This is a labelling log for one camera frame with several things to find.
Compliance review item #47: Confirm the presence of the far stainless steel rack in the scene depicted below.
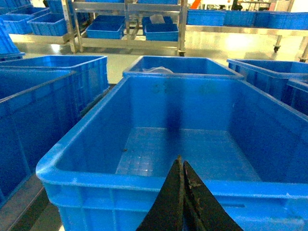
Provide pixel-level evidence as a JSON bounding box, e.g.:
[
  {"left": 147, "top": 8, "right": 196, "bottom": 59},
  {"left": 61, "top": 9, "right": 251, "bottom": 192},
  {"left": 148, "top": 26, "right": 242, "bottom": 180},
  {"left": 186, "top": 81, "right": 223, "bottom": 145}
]
[{"left": 61, "top": 0, "right": 188, "bottom": 56}]

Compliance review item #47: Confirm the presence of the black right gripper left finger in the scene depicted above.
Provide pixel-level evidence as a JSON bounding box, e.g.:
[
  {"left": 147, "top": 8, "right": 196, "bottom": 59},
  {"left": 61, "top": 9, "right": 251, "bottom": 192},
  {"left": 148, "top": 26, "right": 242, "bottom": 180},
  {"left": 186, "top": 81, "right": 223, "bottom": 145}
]
[{"left": 137, "top": 156, "right": 184, "bottom": 231}]

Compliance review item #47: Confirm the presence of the blue bin right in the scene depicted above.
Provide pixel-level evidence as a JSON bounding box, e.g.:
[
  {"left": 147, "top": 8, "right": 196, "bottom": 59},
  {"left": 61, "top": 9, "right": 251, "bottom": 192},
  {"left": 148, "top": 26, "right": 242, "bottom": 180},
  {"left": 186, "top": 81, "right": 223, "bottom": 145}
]
[{"left": 227, "top": 59, "right": 308, "bottom": 101}]

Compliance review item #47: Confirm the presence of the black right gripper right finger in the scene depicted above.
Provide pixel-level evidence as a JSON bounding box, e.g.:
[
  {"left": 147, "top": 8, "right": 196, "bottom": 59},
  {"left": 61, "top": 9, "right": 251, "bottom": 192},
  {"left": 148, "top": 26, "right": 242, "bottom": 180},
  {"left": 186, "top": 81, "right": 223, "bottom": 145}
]
[{"left": 183, "top": 161, "right": 242, "bottom": 231}]

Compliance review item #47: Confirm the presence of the blue bin left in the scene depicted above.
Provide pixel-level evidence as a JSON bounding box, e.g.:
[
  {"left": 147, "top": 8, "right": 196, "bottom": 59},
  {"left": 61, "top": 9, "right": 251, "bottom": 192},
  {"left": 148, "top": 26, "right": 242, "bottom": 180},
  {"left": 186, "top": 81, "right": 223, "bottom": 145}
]
[{"left": 0, "top": 68, "right": 77, "bottom": 210}]

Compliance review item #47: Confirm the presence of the blue bin behind target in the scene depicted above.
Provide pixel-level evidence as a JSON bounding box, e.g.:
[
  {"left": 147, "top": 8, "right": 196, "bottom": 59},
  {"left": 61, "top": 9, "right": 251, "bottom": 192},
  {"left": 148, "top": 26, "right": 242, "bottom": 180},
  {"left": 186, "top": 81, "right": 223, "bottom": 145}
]
[{"left": 123, "top": 56, "right": 244, "bottom": 79}]

